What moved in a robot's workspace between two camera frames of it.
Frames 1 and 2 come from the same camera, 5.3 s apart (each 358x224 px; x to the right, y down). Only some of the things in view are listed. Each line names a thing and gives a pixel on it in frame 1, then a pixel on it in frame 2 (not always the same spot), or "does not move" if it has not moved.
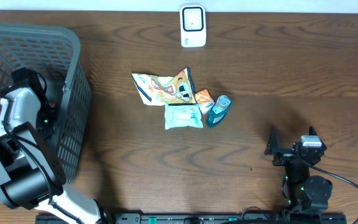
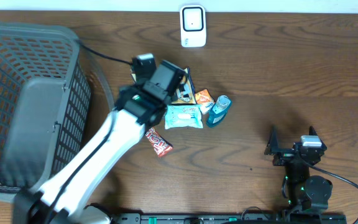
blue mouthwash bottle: (218, 114) does not move
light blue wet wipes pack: (183, 115) does not move
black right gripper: (273, 145) does not move
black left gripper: (49, 123) -> (132, 86)
